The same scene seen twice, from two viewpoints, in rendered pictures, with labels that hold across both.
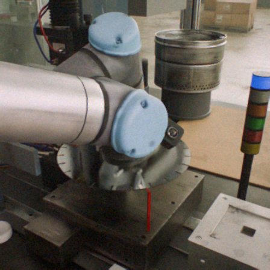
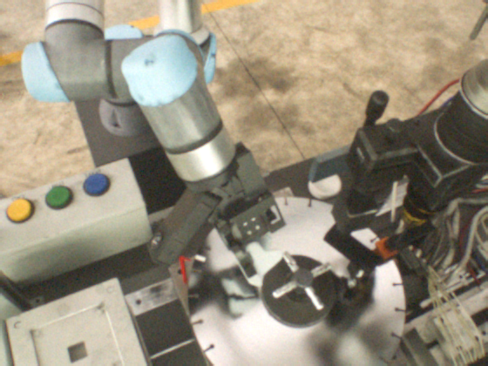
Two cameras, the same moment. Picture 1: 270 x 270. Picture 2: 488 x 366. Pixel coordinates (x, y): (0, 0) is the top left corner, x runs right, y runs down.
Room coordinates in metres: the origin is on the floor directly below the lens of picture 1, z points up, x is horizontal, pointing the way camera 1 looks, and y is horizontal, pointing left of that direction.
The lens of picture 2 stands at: (0.79, -0.24, 1.61)
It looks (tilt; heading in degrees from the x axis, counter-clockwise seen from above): 57 degrees down; 118
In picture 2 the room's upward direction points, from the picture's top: 5 degrees clockwise
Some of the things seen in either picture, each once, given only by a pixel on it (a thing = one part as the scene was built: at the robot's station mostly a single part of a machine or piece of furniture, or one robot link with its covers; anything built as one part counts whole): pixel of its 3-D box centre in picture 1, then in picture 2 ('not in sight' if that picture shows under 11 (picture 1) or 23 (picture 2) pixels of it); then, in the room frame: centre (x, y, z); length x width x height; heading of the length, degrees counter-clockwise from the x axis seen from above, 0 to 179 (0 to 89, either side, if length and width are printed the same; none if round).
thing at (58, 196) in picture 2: not in sight; (59, 198); (0.31, -0.05, 0.90); 0.04 x 0.04 x 0.02
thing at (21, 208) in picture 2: not in sight; (20, 211); (0.27, -0.11, 0.90); 0.04 x 0.04 x 0.02
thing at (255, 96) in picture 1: (259, 94); not in sight; (0.72, -0.28, 1.11); 0.05 x 0.04 x 0.03; 147
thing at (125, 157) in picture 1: (124, 147); (299, 288); (0.75, 0.02, 0.96); 0.11 x 0.11 x 0.03
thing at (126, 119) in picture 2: not in sight; (128, 98); (0.18, 0.27, 0.80); 0.15 x 0.15 x 0.10
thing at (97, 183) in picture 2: not in sight; (97, 185); (0.34, 0.01, 0.90); 0.04 x 0.04 x 0.02
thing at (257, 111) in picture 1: (257, 107); not in sight; (0.72, -0.28, 1.08); 0.05 x 0.04 x 0.03; 147
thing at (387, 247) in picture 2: not in sight; (401, 244); (0.86, 0.19, 0.95); 0.10 x 0.03 x 0.07; 57
